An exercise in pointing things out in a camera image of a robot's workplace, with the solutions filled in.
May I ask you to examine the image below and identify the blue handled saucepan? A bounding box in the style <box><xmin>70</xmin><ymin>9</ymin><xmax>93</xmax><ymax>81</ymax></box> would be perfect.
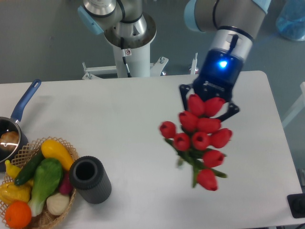
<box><xmin>0</xmin><ymin>79</ymin><xmax>41</xmax><ymax>172</ymax></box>

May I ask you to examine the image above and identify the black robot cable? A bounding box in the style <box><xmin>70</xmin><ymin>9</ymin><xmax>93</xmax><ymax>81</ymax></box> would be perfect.
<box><xmin>120</xmin><ymin>37</ymin><xmax>132</xmax><ymax>78</ymax></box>

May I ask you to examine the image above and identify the orange fruit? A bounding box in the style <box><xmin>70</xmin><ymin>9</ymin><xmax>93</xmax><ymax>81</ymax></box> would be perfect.
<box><xmin>4</xmin><ymin>201</ymin><xmax>32</xmax><ymax>229</ymax></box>

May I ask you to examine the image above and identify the white frame leg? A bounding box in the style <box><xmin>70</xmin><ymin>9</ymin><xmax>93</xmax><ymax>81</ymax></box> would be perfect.
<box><xmin>282</xmin><ymin>82</ymin><xmax>305</xmax><ymax>128</ymax></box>

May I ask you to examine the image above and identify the blue mesh bag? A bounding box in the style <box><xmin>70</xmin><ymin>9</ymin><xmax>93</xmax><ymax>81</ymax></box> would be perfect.
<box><xmin>275</xmin><ymin>0</ymin><xmax>305</xmax><ymax>42</ymax></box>

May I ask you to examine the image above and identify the green bok choy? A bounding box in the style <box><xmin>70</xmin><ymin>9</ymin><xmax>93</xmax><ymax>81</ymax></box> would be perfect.
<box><xmin>28</xmin><ymin>158</ymin><xmax>63</xmax><ymax>217</ymax></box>

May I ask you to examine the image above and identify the yellow banana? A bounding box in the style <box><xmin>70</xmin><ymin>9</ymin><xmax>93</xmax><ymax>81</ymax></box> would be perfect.
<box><xmin>5</xmin><ymin>160</ymin><xmax>21</xmax><ymax>179</ymax></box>

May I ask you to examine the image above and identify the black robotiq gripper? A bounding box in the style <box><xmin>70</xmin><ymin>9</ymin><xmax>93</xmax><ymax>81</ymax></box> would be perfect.
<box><xmin>179</xmin><ymin>50</ymin><xmax>243</xmax><ymax>122</ymax></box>

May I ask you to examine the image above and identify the white garlic bulb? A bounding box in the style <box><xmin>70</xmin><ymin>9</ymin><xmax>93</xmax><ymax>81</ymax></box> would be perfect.
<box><xmin>46</xmin><ymin>193</ymin><xmax>70</xmax><ymax>216</ymax></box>

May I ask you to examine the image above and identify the purple red radish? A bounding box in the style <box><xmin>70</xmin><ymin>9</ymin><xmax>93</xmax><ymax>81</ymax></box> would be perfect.
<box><xmin>58</xmin><ymin>173</ymin><xmax>73</xmax><ymax>195</ymax></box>

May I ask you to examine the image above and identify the yellow corn cob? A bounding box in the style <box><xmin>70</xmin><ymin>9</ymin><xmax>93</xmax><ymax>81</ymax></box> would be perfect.
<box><xmin>0</xmin><ymin>182</ymin><xmax>31</xmax><ymax>205</ymax></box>

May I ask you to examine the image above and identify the brown bread roll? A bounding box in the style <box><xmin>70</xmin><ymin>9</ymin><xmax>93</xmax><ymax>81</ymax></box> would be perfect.
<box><xmin>0</xmin><ymin>131</ymin><xmax>19</xmax><ymax>152</ymax></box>

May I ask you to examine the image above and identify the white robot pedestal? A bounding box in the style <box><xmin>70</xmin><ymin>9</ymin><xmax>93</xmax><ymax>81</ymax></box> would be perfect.
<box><xmin>78</xmin><ymin>7</ymin><xmax>169</xmax><ymax>79</ymax></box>

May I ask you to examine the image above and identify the red tulip bouquet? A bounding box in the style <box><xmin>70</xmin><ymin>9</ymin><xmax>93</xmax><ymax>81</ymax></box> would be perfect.
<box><xmin>159</xmin><ymin>94</ymin><xmax>233</xmax><ymax>191</ymax></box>

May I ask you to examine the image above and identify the dark green cucumber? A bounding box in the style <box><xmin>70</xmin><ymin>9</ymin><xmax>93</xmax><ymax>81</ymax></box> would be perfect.
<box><xmin>14</xmin><ymin>151</ymin><xmax>45</xmax><ymax>186</ymax></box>

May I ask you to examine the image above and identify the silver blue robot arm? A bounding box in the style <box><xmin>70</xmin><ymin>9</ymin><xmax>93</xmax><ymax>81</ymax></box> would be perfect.
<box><xmin>77</xmin><ymin>0</ymin><xmax>270</xmax><ymax>121</ymax></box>

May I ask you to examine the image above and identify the yellow squash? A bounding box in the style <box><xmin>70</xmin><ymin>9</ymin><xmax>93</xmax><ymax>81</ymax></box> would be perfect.
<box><xmin>41</xmin><ymin>139</ymin><xmax>74</xmax><ymax>171</ymax></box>

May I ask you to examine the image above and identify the black device at edge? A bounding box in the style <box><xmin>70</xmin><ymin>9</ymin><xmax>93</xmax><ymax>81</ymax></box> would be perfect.
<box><xmin>287</xmin><ymin>193</ymin><xmax>305</xmax><ymax>219</ymax></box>

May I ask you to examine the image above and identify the dark grey ribbed vase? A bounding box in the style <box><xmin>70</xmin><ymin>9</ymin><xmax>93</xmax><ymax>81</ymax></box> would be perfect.
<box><xmin>69</xmin><ymin>156</ymin><xmax>112</xmax><ymax>204</ymax></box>

